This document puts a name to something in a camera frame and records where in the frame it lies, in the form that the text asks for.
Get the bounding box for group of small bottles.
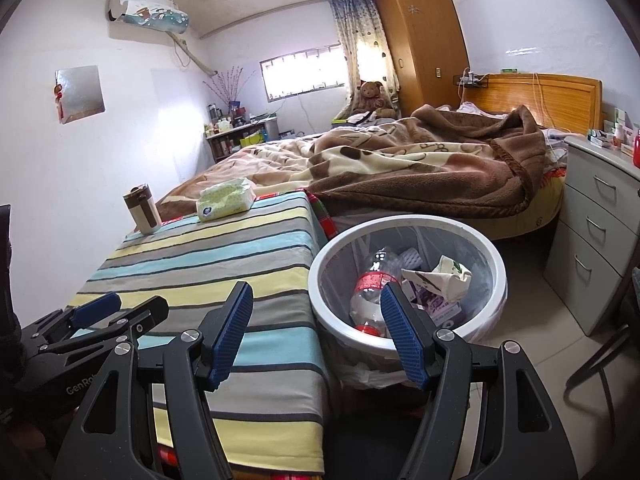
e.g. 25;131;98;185
204;102;251;136

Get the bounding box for brown patterned blanket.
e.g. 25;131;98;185
160;104;568;221

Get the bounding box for pile of clothes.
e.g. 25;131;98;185
330;110;398;128

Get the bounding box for wall rack with chargers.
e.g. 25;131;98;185
454;67;488;90

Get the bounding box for wooden wardrobe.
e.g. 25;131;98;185
375;0;471;117

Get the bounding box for white air conditioner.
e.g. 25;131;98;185
106;0;191;36

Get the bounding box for dried flower branches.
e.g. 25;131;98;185
202;65;257;106

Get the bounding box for cluster of small boxes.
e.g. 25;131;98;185
587;110;636;151

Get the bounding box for white round trash bin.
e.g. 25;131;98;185
308;215;508;391

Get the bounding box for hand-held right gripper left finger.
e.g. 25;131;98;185
52;281;254;480

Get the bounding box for silver wall panel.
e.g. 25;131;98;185
54;65;106;123

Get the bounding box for red knot ornament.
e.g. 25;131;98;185
52;82;68;123

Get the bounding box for green and white tissue pack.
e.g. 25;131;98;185
196;177;257;222

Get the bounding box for crushed white green paper cup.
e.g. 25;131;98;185
401;255;473;306

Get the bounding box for white foam net sleeve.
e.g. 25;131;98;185
389;247;426;273

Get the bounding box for pale purple patterned box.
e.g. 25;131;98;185
411;282;463;331

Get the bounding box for grey nightstand with drawers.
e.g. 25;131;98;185
542;132;640;336

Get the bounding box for patterned curtain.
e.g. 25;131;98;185
328;0;401;111

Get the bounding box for black metal chair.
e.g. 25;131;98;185
565;267;640;441

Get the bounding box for barred window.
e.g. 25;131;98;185
259;44;348;102

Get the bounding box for brown and beige thermos cup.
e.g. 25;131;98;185
123;185;162;236

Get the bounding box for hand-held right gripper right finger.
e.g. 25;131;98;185
379;281;573;480

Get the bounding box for striped tablecloth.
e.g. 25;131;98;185
65;191;333;476

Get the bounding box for clear bottle with red label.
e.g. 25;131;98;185
349;246;403;338

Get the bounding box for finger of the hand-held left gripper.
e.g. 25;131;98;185
20;292;123;346
30;296;171;361

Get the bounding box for wooden headboard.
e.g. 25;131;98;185
462;72;603;133

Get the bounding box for brown teddy bear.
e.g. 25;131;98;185
350;80;396;118

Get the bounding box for wrapped air conditioner pipe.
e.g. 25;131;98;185
167;34;219;75

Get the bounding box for cluttered shelf unit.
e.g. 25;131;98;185
205;115;281;163

